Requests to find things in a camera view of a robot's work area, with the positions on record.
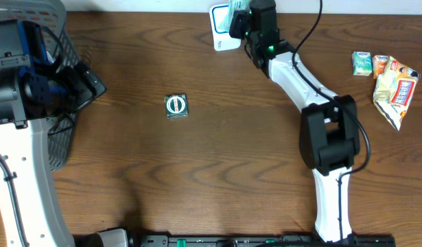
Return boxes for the teal wet wipes pack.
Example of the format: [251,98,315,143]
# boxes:
[220,0,250,32]

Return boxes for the orange Kleenex tissue pack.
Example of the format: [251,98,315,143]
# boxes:
[372,55,390,79]

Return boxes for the white barcode scanner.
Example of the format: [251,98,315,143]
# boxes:
[209,3,241,51]

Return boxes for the green Kleenex tissue pack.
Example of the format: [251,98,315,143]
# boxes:
[351,51,372,76]

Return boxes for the yellow snack bag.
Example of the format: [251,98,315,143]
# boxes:
[373,56,421,131]

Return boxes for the grey plastic mesh basket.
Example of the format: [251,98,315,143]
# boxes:
[0,0,80,171]

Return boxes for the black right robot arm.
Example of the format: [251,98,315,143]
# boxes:
[229,1,360,244]

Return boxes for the black mounting rail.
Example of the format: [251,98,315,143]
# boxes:
[74,228,396,247]

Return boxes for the dark green snack pack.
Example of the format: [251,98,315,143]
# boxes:
[164,94,189,119]

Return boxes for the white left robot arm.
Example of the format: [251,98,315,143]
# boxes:
[0,19,106,246]

